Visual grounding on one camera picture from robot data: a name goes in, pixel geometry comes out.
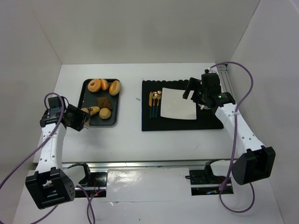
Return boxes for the steel tongs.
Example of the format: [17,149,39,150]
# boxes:
[81,107,92,129]

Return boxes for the long bread roll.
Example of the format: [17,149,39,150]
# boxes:
[81,106,100,116]

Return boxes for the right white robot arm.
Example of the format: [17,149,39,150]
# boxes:
[183,73,276,185]

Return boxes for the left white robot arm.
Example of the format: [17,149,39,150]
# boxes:
[25,105,91,210]

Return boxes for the round bread roll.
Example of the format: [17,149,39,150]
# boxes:
[99,108,111,119]

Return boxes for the white round cup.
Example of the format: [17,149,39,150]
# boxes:
[198,104,210,110]

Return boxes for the white square plate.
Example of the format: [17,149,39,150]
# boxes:
[160,88,197,120]

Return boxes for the black baking tray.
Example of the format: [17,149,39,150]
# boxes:
[78,79,121,127]

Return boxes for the black placemat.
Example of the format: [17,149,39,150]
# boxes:
[142,79,224,132]

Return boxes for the chocolate croissant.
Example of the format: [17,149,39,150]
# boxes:
[96,97,113,110]

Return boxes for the split orange bun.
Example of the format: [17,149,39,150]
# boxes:
[109,80,121,96]

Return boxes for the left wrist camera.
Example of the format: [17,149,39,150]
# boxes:
[48,97,62,109]

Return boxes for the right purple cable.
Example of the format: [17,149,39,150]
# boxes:
[210,62,256,212]

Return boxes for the glazed ring doughnut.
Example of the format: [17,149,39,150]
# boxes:
[87,79,101,92]

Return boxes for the gold spoon teal handle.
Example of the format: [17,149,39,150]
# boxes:
[152,91,158,118]

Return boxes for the gold knife teal handle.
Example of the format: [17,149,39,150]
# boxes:
[149,91,153,119]

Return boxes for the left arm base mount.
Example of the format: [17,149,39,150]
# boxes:
[67,162,107,197]

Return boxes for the aluminium table rail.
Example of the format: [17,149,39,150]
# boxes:
[58,158,241,170]

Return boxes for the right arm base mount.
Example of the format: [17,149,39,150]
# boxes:
[185,160,225,196]

